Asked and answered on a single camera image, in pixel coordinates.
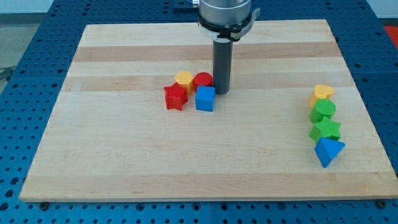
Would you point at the green cylinder block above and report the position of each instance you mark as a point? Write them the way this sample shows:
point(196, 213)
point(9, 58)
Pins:
point(322, 108)

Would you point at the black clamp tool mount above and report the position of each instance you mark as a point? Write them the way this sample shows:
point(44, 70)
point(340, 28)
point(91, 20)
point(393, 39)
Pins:
point(226, 33)

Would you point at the blue triangle block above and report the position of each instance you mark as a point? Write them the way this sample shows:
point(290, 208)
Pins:
point(327, 149)

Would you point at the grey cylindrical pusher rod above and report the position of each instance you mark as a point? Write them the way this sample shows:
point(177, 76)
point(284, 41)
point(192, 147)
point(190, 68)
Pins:
point(222, 60)

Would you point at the green star block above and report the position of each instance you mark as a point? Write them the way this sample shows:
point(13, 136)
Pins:
point(326, 128)

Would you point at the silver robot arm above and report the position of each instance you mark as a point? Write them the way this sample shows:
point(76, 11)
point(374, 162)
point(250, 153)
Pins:
point(225, 22)

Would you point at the yellow heart block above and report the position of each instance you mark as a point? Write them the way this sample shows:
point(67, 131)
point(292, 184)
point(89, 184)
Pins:
point(320, 92)

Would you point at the light wooden board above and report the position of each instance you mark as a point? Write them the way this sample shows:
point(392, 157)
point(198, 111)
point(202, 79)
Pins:
point(110, 137)

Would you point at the red cylinder block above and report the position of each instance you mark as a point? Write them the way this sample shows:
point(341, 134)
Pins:
point(202, 79)

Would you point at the blue cube block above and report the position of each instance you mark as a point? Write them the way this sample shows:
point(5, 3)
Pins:
point(205, 98)

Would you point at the red star block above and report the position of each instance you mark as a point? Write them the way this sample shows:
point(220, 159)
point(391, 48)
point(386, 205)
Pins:
point(175, 96)

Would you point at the yellow hexagon block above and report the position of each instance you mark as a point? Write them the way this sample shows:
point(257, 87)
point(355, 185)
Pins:
point(185, 80)

